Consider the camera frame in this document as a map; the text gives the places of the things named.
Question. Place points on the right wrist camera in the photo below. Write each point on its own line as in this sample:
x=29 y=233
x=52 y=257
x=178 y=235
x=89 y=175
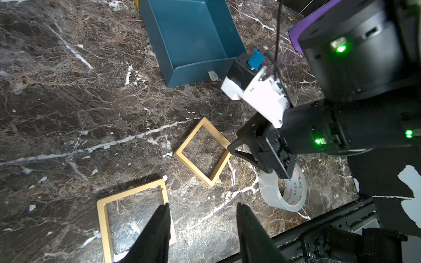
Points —
x=248 y=79

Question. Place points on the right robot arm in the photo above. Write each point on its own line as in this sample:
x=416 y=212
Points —
x=366 y=57

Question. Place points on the clear tape roll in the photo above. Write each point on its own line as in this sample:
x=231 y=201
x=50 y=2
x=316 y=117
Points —
x=287 y=194

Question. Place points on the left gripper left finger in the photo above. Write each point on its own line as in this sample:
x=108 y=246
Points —
x=152 y=245

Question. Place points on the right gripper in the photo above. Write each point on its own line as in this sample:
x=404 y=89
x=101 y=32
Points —
x=263 y=146

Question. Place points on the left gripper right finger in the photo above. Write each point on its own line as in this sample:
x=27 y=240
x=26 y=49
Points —
x=255 y=244

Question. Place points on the yellow brooch box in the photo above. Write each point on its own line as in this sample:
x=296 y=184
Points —
x=124 y=211
x=204 y=152

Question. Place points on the teal bottom drawer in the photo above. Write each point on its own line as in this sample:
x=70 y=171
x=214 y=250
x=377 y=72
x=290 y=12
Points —
x=191 y=39

